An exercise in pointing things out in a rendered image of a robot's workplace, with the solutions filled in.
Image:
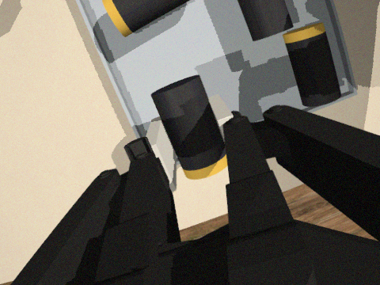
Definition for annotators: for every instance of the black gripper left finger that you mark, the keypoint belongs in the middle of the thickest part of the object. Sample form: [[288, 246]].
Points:
[[70, 255]]

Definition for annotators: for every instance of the black battery with yellow end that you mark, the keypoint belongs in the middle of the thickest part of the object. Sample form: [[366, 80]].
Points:
[[265, 18], [312, 63], [131, 15], [190, 123]]

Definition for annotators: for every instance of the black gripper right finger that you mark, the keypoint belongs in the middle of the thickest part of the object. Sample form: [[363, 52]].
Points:
[[341, 163]]

